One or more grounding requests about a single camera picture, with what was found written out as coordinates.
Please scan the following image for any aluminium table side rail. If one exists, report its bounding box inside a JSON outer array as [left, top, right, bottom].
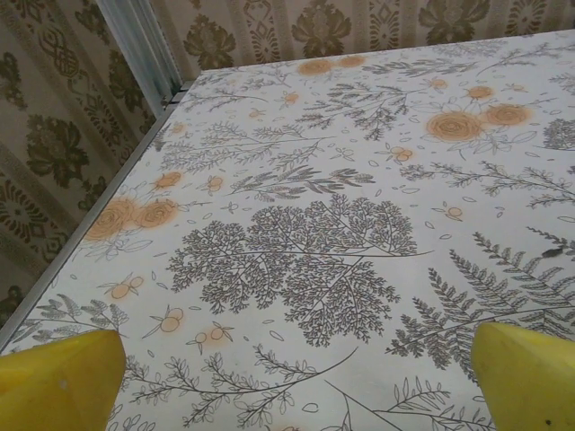
[[0, 89, 181, 342]]

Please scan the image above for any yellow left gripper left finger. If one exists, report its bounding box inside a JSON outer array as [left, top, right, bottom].
[[0, 330, 128, 431]]

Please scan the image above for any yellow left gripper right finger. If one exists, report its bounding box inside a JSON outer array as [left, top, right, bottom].
[[472, 321, 575, 431]]

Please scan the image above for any aluminium frame post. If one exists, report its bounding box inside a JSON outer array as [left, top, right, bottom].
[[96, 0, 183, 107]]

